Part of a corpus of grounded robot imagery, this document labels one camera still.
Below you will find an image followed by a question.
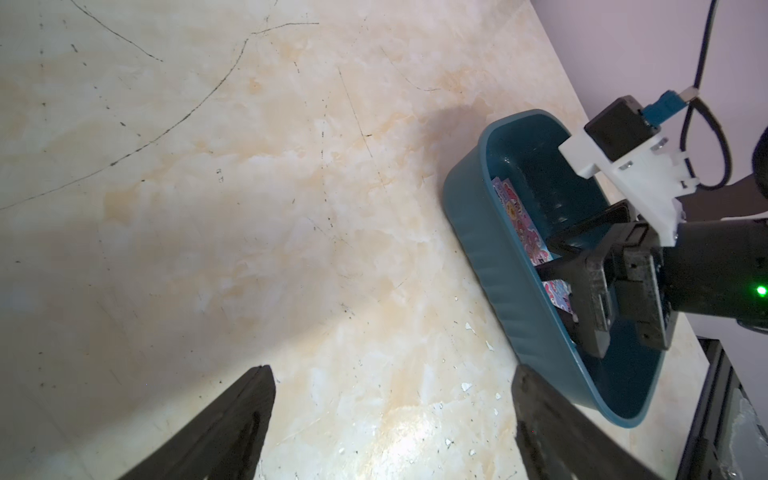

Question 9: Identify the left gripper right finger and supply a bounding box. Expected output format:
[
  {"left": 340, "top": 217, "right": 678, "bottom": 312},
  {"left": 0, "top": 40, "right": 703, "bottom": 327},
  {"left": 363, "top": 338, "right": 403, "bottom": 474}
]
[{"left": 511, "top": 365, "right": 658, "bottom": 479}]

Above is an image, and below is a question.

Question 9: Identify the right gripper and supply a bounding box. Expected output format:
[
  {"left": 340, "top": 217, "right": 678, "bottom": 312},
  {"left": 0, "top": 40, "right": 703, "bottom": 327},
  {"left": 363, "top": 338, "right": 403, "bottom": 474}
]
[{"left": 536, "top": 200, "right": 677, "bottom": 358}]

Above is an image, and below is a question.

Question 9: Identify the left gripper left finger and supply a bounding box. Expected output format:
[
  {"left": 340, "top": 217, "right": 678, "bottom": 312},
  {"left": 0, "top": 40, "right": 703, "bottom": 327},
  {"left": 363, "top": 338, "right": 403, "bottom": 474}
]
[{"left": 123, "top": 365, "right": 276, "bottom": 479}]

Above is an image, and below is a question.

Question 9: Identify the teal plastic storage box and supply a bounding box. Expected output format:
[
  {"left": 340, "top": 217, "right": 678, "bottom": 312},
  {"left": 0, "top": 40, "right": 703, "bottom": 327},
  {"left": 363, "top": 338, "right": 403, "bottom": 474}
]
[{"left": 442, "top": 109, "right": 664, "bottom": 428}]

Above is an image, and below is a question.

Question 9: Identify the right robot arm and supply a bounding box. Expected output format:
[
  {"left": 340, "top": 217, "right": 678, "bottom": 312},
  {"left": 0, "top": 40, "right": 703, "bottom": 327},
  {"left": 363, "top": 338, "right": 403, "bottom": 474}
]
[{"left": 536, "top": 132, "right": 767, "bottom": 358}]

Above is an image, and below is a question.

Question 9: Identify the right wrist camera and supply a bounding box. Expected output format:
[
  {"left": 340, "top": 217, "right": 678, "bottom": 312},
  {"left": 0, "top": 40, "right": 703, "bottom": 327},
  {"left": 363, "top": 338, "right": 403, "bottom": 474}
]
[{"left": 559, "top": 86, "right": 700, "bottom": 247}]

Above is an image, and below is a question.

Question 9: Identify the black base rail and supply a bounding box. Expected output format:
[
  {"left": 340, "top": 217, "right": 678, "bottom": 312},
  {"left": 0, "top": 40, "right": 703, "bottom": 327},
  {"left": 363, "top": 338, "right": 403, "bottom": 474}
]
[{"left": 677, "top": 338, "right": 767, "bottom": 479}]

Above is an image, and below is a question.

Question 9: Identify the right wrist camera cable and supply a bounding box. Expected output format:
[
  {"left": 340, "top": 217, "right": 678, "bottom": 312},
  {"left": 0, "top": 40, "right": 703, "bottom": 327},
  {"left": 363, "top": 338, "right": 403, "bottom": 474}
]
[{"left": 679, "top": 0, "right": 733, "bottom": 192}]

